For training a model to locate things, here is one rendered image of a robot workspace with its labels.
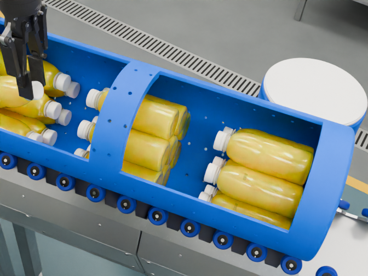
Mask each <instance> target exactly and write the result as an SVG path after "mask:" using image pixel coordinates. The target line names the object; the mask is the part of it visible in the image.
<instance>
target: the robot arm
mask: <svg viewBox="0 0 368 276"><path fill-rule="evenodd" d="M0 11H1V12H2V14H3V15H4V27H5V30H4V31H3V33H2V34H0V48H1V52H2V56H3V61H4V65H5V70H6V73H7V75H10V76H13V77H16V83H17V86H18V91H19V96H21V97H23V98H26V99H29V100H33V99H34V96H33V88H32V81H38V82H40V83H41V84H42V86H43V87H45V85H46V83H45V75H44V67H43V59H46V58H47V54H45V53H44V50H47V49H48V35H47V19H46V14H47V5H46V4H43V3H42V0H0ZM41 42H43V43H41ZM26 43H27V45H28V48H29V51H30V54H31V55H29V56H28V57H27V56H26ZM27 59H28V65H29V69H30V71H28V70H27Z"/></svg>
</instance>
